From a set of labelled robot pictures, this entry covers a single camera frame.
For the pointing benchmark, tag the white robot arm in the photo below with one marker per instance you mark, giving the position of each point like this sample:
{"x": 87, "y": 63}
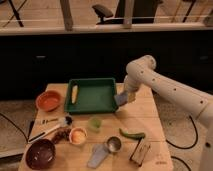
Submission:
{"x": 198, "y": 103}

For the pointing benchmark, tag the blue sponge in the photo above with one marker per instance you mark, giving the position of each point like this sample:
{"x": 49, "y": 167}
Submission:
{"x": 121, "y": 99}

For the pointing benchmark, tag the grey blue cloth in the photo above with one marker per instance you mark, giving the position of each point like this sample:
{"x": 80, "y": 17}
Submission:
{"x": 99, "y": 153}

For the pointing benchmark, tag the small cup with orange content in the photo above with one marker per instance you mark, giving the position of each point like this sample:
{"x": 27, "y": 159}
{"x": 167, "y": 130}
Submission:
{"x": 77, "y": 136}

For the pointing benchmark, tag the brown dried item pile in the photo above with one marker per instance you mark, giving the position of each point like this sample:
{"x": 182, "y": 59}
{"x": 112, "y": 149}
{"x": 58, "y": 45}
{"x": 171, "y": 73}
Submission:
{"x": 62, "y": 134}

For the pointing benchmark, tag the small green cup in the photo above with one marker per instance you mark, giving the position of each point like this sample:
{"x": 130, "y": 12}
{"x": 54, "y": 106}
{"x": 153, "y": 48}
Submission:
{"x": 94, "y": 124}

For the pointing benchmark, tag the dish brush with black bristles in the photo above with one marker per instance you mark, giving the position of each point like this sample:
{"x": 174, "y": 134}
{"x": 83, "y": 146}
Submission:
{"x": 63, "y": 122}

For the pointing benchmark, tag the orange bowl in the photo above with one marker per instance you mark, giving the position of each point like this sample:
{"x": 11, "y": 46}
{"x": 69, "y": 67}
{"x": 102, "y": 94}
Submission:
{"x": 48, "y": 100}

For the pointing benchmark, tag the wooden box grater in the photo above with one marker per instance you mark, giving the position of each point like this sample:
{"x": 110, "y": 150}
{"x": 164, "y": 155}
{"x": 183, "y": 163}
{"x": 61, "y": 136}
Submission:
{"x": 140, "y": 151}

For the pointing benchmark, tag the small metal cup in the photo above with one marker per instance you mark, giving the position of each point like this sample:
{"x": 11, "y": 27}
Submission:
{"x": 113, "y": 144}

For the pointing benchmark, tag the green plastic tray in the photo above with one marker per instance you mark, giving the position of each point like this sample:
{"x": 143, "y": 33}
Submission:
{"x": 95, "y": 95}

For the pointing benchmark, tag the black office chair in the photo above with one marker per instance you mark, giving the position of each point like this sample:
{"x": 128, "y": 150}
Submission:
{"x": 144, "y": 12}

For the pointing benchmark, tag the dark purple bowl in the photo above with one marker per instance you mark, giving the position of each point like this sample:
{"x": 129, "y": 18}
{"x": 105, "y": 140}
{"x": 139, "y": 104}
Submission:
{"x": 40, "y": 155}

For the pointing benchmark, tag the yellow corn cob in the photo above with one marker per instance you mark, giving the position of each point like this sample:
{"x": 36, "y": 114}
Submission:
{"x": 74, "y": 94}

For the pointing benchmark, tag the green pepper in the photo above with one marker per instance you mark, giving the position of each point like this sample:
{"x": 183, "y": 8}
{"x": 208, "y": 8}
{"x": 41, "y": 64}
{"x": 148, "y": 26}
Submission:
{"x": 136, "y": 136}

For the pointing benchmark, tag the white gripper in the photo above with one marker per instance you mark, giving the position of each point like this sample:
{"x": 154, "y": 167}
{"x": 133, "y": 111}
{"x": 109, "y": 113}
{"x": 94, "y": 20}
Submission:
{"x": 130, "y": 92}

